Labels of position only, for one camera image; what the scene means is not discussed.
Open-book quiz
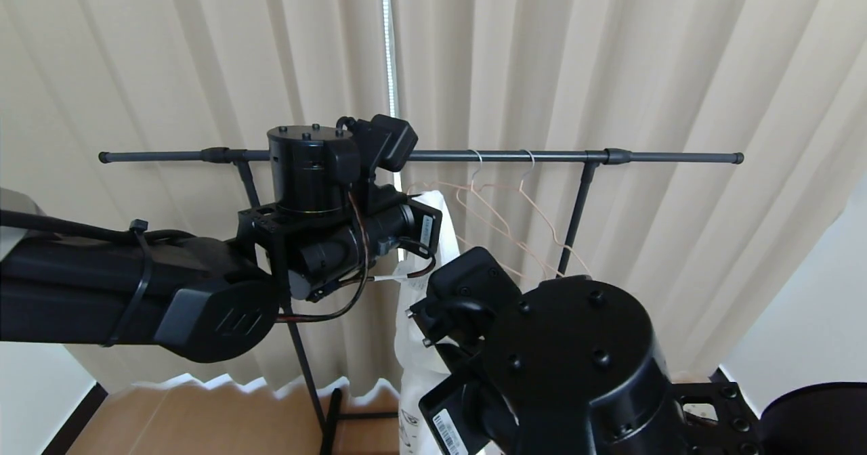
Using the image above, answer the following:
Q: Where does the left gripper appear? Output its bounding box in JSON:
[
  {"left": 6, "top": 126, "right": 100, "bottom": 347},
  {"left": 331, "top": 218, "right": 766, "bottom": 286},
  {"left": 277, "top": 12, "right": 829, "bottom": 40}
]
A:
[{"left": 352, "top": 195, "right": 444, "bottom": 269}]

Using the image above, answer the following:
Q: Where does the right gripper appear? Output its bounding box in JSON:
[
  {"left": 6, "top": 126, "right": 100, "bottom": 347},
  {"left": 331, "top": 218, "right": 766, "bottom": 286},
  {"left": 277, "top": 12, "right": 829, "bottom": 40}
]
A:
[{"left": 419, "top": 366, "right": 524, "bottom": 455}]

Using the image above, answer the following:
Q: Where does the pink clothes hanger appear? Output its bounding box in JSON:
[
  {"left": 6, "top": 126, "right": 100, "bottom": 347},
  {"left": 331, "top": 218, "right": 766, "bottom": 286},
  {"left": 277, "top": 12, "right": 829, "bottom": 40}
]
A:
[
  {"left": 405, "top": 149, "right": 549, "bottom": 283},
  {"left": 454, "top": 149, "right": 595, "bottom": 281}
]

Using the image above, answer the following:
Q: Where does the white printed shirt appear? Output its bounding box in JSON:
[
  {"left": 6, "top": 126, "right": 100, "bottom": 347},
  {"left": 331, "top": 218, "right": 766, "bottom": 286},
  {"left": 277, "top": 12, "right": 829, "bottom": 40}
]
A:
[{"left": 395, "top": 190, "right": 505, "bottom": 455}]

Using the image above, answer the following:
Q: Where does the black clothes rack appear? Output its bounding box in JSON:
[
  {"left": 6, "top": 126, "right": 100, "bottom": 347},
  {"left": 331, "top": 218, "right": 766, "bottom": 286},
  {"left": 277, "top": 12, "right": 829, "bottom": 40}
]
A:
[{"left": 98, "top": 148, "right": 744, "bottom": 455}]

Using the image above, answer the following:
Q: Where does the beige curtain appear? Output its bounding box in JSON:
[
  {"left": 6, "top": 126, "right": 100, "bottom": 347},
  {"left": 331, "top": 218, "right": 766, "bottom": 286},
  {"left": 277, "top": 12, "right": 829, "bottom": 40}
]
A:
[{"left": 0, "top": 0, "right": 867, "bottom": 402}]

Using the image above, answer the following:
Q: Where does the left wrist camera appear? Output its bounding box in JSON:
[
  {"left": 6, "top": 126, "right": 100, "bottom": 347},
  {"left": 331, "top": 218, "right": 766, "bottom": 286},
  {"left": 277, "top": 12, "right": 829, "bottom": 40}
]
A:
[{"left": 335, "top": 114, "right": 419, "bottom": 202}]

